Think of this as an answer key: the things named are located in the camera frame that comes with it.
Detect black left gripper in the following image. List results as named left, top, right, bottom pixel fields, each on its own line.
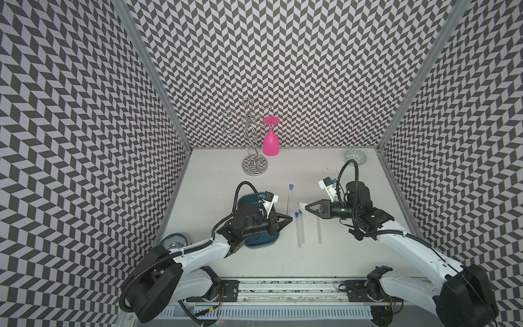
left=242, top=210, right=292, bottom=237

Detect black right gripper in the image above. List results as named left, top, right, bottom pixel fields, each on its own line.
left=305, top=198, right=358, bottom=219

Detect blue capped test tube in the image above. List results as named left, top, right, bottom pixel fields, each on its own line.
left=315, top=209, right=323, bottom=245
left=286, top=184, right=294, bottom=215
left=294, top=212, right=302, bottom=249
left=298, top=210, right=305, bottom=245

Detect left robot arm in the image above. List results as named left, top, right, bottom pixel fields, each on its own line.
left=118, top=204, right=293, bottom=323

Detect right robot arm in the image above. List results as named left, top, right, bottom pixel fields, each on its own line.
left=305, top=177, right=499, bottom=326

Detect teal plastic water tub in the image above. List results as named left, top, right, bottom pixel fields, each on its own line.
left=237, top=192, right=279, bottom=249

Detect chrome glass rack stand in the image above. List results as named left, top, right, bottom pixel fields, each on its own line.
left=224, top=98, right=268, bottom=177

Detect patterned ceramic bowl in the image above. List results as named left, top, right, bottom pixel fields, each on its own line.
left=345, top=149, right=367, bottom=166

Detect pink plastic wine glass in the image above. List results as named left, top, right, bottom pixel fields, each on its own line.
left=263, top=116, right=280, bottom=157

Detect blue patterned plate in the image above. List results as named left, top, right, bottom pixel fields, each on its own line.
left=160, top=233, right=189, bottom=250

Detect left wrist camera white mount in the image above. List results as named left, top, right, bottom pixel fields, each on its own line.
left=258, top=192, right=279, bottom=218

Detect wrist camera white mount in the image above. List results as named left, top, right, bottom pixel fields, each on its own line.
left=318, top=177, right=337, bottom=202
left=258, top=192, right=279, bottom=218

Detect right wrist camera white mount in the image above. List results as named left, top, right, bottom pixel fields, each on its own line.
left=318, top=177, right=337, bottom=202

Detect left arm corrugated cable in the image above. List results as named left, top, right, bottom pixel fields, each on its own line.
left=232, top=180, right=262, bottom=215

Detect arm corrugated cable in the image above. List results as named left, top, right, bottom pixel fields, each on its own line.
left=336, top=159, right=360, bottom=213
left=232, top=180, right=262, bottom=215

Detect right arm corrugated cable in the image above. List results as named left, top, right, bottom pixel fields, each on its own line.
left=336, top=159, right=360, bottom=213

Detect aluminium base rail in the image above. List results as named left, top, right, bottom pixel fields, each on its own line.
left=185, top=277, right=403, bottom=306

